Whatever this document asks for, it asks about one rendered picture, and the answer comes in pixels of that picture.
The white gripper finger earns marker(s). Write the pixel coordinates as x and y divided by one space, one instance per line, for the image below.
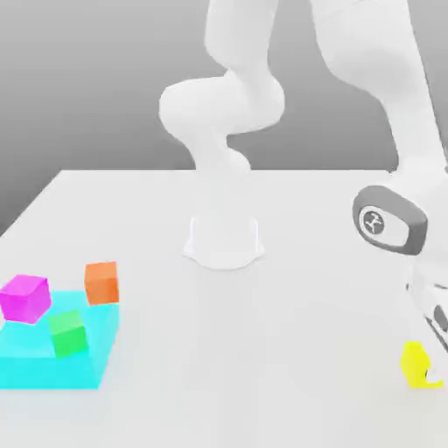
434 377

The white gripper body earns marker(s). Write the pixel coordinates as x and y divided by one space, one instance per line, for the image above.
437 346

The small yellow cube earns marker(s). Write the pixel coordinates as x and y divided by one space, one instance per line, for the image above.
413 364

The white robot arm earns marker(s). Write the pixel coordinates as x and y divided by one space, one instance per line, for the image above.
241 52

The small orange cube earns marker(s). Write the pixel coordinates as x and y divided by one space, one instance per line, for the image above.
101 283

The small green cube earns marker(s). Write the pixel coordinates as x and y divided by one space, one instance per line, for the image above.
68 334

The small magenta cube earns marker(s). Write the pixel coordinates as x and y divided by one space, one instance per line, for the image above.
24 297

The large cyan box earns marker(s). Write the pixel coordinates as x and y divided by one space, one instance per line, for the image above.
42 367

